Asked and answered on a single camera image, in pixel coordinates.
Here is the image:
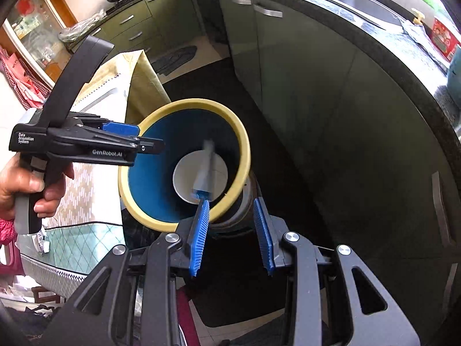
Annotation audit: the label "red instant noodle bucket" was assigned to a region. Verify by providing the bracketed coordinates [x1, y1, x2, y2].
[173, 150, 228, 204]

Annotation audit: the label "clear plastic bottle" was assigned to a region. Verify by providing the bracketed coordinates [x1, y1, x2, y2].
[192, 140, 215, 201]

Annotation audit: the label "yellow rimmed blue trash bin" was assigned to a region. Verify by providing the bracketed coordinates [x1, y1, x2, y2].
[119, 98, 251, 232]

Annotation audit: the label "person's left hand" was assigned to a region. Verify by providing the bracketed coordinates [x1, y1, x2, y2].
[1, 153, 74, 221]

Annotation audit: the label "patterned tablecloth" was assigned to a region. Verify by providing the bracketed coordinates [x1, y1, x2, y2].
[16, 49, 170, 298]

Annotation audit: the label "red checked apron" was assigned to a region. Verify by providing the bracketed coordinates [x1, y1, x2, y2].
[1, 48, 51, 109]

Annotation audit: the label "dark floor mat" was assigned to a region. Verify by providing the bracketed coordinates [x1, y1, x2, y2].
[151, 45, 197, 76]

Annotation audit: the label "clear plastic bag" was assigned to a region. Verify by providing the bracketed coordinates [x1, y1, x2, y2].
[58, 10, 106, 43]

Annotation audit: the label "glass sliding door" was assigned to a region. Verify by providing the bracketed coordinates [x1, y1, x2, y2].
[2, 0, 72, 88]

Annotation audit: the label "green lower cabinets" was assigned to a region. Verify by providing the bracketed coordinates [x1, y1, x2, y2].
[68, 0, 461, 332]

